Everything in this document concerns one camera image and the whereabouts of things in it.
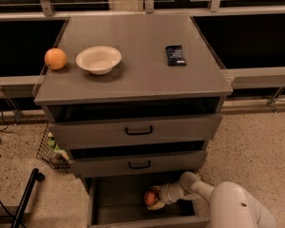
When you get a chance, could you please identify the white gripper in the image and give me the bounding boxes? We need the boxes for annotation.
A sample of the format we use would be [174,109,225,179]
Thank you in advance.
[147,181,185,211]

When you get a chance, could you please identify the red apple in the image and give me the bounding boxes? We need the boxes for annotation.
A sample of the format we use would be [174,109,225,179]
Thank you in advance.
[143,190,158,206]

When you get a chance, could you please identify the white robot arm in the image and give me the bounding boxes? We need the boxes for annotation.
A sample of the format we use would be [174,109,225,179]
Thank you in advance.
[143,171,277,228]

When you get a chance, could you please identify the grey middle drawer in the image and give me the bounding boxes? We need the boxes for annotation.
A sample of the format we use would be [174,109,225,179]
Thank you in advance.
[69,150,207,178]

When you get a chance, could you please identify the grey drawer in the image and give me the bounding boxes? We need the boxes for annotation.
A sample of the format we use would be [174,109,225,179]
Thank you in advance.
[87,171,209,228]
[69,150,207,178]
[49,113,222,149]

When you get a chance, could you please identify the grey bottom drawer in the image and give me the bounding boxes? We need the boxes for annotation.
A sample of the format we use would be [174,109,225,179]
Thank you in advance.
[87,171,209,228]

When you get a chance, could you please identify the grey drawer cabinet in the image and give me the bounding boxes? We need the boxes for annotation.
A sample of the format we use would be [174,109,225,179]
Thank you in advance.
[33,13,234,180]

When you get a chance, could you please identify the grey top drawer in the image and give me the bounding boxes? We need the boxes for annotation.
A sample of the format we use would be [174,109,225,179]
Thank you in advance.
[49,113,222,149]

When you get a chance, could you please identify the black metal pole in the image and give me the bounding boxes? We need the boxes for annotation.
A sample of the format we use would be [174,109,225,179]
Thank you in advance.
[10,168,45,228]

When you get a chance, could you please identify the dark blue snack packet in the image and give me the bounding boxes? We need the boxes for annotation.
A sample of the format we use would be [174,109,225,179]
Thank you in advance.
[165,45,186,67]

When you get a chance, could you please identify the white paper bowl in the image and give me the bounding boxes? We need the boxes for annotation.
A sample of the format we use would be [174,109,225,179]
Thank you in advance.
[76,46,122,75]

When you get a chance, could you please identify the orange fruit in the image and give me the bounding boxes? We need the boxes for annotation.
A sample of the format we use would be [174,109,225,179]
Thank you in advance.
[45,48,67,70]

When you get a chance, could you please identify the black middle drawer handle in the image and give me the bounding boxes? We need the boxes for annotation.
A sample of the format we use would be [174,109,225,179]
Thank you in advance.
[128,161,151,170]

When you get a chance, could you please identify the black drawer handle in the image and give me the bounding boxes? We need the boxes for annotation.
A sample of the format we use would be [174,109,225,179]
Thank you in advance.
[128,161,151,170]
[124,125,153,136]

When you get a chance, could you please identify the black top drawer handle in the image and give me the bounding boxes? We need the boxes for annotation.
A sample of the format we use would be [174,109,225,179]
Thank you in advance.
[124,125,153,136]

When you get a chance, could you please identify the black wire basket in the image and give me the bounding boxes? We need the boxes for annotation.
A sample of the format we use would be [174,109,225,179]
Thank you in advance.
[36,126,70,170]

